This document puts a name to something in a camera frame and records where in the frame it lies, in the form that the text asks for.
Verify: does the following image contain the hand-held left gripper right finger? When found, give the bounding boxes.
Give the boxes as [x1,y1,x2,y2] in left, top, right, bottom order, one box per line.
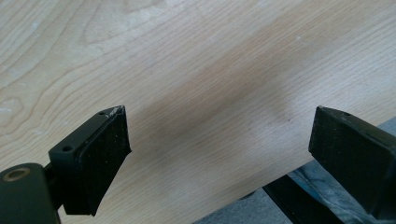
[308,105,396,220]

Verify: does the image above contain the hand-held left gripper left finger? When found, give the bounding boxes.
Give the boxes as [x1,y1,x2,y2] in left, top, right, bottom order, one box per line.
[48,105,133,217]

